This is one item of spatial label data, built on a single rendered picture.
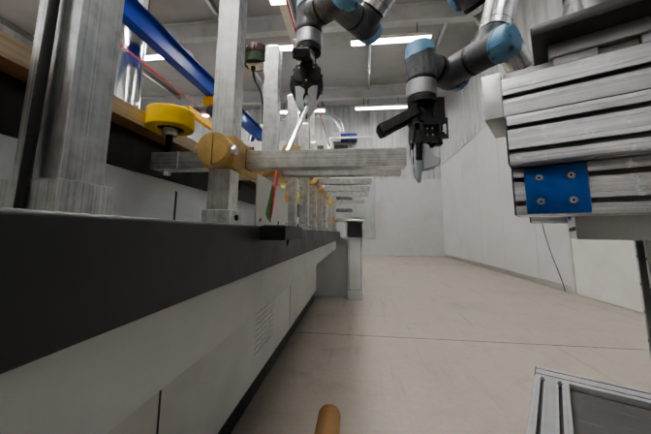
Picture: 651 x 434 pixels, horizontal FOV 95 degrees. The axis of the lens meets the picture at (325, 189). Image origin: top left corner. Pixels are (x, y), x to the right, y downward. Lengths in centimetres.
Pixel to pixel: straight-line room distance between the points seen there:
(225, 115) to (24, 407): 38
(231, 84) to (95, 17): 26
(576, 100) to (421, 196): 929
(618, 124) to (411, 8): 634
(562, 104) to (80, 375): 71
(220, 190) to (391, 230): 927
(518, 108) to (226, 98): 51
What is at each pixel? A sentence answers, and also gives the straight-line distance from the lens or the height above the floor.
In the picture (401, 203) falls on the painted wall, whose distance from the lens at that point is 975.
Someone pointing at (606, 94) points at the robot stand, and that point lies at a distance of 66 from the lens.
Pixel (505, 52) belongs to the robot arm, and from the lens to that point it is 83.
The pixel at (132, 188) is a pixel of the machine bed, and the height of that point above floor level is 77.
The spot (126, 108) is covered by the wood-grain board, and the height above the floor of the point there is 89.
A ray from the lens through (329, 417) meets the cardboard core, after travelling 125.
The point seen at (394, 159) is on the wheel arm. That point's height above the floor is 81.
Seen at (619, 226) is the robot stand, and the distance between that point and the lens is 76.
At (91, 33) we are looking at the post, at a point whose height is 83.
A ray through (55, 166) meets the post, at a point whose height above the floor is 73.
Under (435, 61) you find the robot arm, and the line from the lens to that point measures 86.
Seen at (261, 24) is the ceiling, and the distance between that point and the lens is 704.
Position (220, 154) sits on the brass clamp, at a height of 80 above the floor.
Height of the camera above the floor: 69
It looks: 8 degrees up
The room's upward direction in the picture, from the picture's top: straight up
